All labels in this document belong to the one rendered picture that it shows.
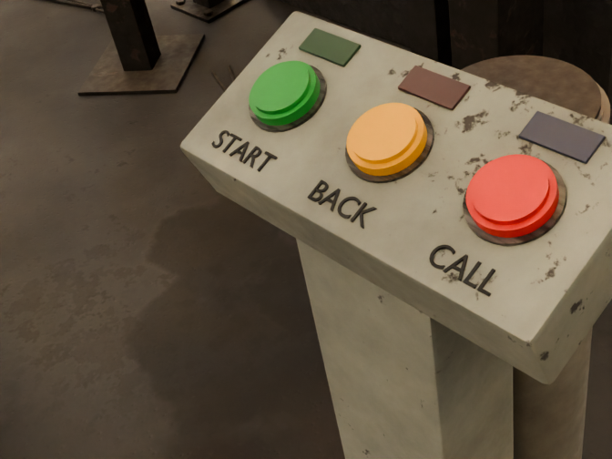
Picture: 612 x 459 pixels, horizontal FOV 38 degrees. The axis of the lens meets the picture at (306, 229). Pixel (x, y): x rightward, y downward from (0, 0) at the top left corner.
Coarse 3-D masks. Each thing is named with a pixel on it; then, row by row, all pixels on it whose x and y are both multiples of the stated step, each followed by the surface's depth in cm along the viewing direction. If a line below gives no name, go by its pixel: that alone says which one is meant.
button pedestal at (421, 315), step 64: (256, 64) 52; (320, 64) 50; (384, 64) 48; (256, 128) 49; (320, 128) 47; (448, 128) 44; (512, 128) 42; (256, 192) 47; (320, 192) 45; (384, 192) 43; (448, 192) 42; (576, 192) 39; (320, 256) 49; (384, 256) 41; (448, 256) 40; (512, 256) 39; (576, 256) 38; (320, 320) 54; (384, 320) 48; (448, 320) 42; (512, 320) 37; (576, 320) 39; (384, 384) 53; (448, 384) 49; (512, 384) 55; (384, 448) 58; (448, 448) 52; (512, 448) 60
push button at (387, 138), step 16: (368, 112) 45; (384, 112) 44; (400, 112) 44; (416, 112) 44; (352, 128) 45; (368, 128) 44; (384, 128) 44; (400, 128) 44; (416, 128) 43; (352, 144) 44; (368, 144) 44; (384, 144) 43; (400, 144) 43; (416, 144) 43; (352, 160) 44; (368, 160) 43; (384, 160) 43; (400, 160) 43
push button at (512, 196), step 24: (480, 168) 41; (504, 168) 40; (528, 168) 39; (480, 192) 40; (504, 192) 39; (528, 192) 39; (552, 192) 39; (480, 216) 39; (504, 216) 39; (528, 216) 38
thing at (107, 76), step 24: (120, 0) 163; (144, 0) 168; (120, 24) 166; (144, 24) 169; (120, 48) 170; (144, 48) 169; (168, 48) 177; (192, 48) 176; (96, 72) 175; (120, 72) 174; (144, 72) 172; (168, 72) 171
